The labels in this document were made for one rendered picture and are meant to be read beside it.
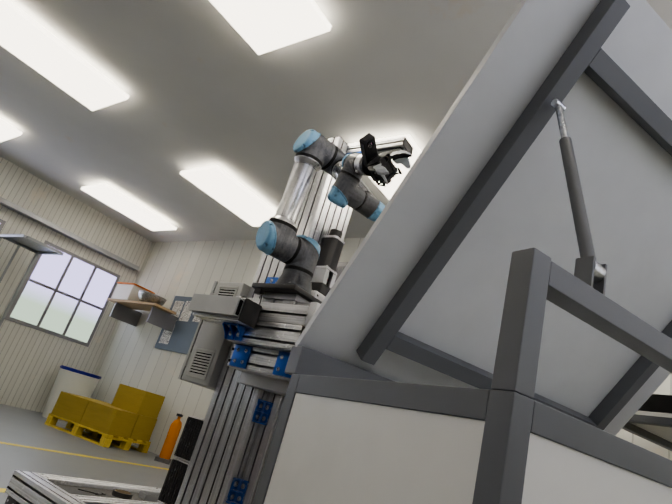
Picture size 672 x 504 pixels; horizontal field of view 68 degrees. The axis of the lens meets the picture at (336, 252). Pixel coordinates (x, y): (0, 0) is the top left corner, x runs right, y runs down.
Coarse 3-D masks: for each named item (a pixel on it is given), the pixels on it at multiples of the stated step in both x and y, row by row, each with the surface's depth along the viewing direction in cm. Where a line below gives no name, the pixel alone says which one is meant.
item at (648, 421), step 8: (640, 416) 164; (648, 416) 162; (656, 416) 161; (664, 416) 162; (632, 424) 182; (640, 424) 179; (648, 424) 163; (656, 424) 160; (664, 424) 158; (632, 432) 184; (640, 432) 184; (648, 432) 187; (656, 432) 185; (664, 432) 181; (648, 440) 190; (656, 440) 189; (664, 440) 192
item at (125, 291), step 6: (120, 282) 738; (126, 282) 729; (120, 288) 732; (126, 288) 723; (132, 288) 716; (138, 288) 723; (144, 288) 730; (114, 294) 734; (120, 294) 725; (126, 294) 716; (132, 294) 716; (132, 300) 716; (138, 300) 723
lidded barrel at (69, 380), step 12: (60, 372) 681; (72, 372) 675; (84, 372) 680; (60, 384) 671; (72, 384) 672; (84, 384) 680; (96, 384) 701; (84, 396) 681; (48, 408) 663; (60, 420) 660
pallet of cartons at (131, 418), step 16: (64, 400) 592; (80, 400) 584; (96, 400) 623; (128, 400) 599; (144, 400) 592; (160, 400) 613; (48, 416) 590; (64, 416) 582; (80, 416) 575; (96, 416) 564; (112, 416) 555; (128, 416) 571; (144, 416) 592; (80, 432) 568; (96, 432) 552; (112, 432) 553; (128, 432) 572; (144, 432) 594; (128, 448) 571; (144, 448) 593
